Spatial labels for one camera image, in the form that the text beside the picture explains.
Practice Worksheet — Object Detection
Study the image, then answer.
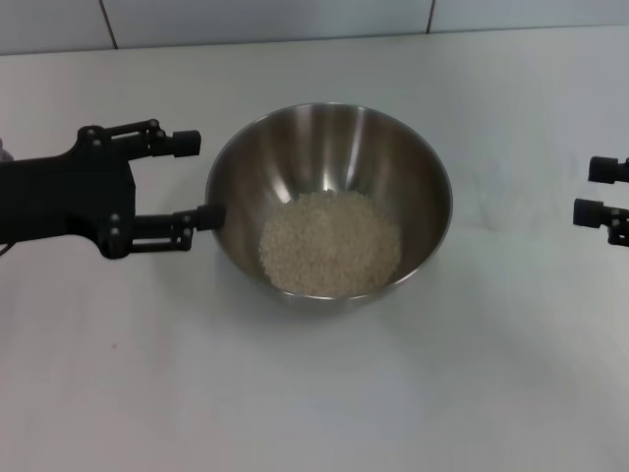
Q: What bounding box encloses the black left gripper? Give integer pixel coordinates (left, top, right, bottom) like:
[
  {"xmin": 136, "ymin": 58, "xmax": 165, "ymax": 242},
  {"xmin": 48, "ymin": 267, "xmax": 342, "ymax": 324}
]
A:
[{"xmin": 0, "ymin": 117, "xmax": 228, "ymax": 261}]

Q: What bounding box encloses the stainless steel mixing bowl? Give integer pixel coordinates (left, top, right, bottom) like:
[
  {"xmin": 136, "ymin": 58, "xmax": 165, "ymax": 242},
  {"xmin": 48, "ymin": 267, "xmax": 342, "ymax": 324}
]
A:
[{"xmin": 204, "ymin": 101, "xmax": 454, "ymax": 315}]

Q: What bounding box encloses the clear cup of rice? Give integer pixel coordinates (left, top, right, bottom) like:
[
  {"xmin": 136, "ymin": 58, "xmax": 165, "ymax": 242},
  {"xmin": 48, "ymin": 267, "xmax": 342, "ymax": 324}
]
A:
[{"xmin": 258, "ymin": 190, "xmax": 404, "ymax": 299}]

